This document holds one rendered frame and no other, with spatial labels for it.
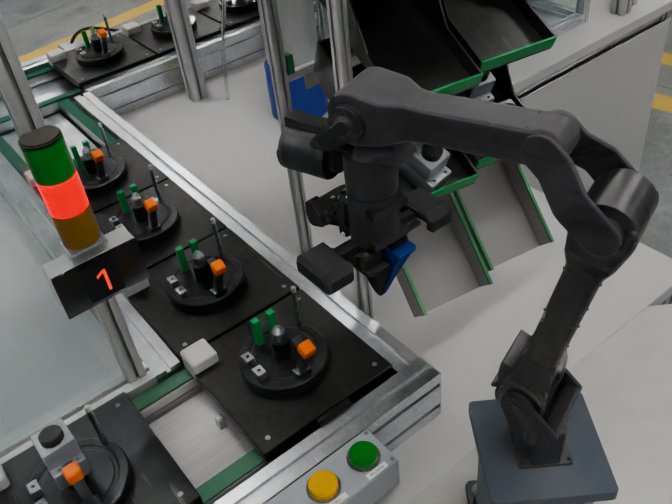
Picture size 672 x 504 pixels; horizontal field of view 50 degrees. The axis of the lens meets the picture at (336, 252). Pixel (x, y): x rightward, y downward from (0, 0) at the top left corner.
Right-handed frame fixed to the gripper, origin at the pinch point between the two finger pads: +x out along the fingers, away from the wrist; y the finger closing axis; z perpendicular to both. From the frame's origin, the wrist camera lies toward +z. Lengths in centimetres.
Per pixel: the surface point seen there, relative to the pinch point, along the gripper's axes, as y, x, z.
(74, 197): 23.4, -8.1, 29.1
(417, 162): -18.9, 0.0, 13.6
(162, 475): 29.4, 28.4, 14.1
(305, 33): -55, 15, 93
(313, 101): -54, 33, 92
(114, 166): 1, 26, 91
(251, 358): 9.7, 24.9, 20.6
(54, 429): 38.3, 15.9, 20.1
